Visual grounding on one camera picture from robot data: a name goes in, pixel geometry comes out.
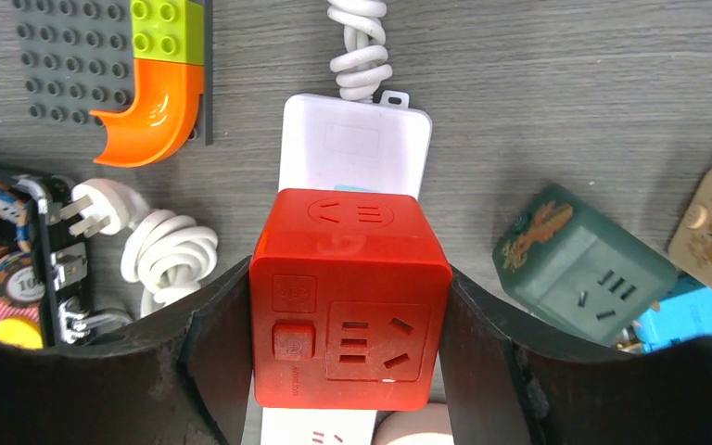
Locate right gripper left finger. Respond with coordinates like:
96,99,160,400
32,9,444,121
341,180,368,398
0,260,252,444

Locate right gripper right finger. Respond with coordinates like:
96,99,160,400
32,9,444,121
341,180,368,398
439,273,712,444

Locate dark green cube adapter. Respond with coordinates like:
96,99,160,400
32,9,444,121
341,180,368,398
492,183,678,346

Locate red cube socket adapter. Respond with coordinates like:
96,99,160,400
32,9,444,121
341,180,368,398
248,188,453,411

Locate white multicolour power strip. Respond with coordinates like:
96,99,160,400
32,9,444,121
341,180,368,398
261,93,432,444

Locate pink round power socket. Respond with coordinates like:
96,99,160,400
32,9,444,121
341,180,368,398
373,402,454,445

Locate black poker chip case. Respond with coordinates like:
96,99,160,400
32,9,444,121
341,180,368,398
0,165,133,349

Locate blue flat adapter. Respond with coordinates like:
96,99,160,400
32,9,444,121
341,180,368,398
635,274,712,353

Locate orange curved lego piece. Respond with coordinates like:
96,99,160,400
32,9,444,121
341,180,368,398
90,58,204,168

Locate grey lego baseplate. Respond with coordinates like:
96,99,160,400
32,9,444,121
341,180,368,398
11,1,213,145

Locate green lego brick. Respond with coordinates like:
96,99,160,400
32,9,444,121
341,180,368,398
129,0,205,66

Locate white coiled cord with plug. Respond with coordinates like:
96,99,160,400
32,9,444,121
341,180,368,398
58,178,221,319

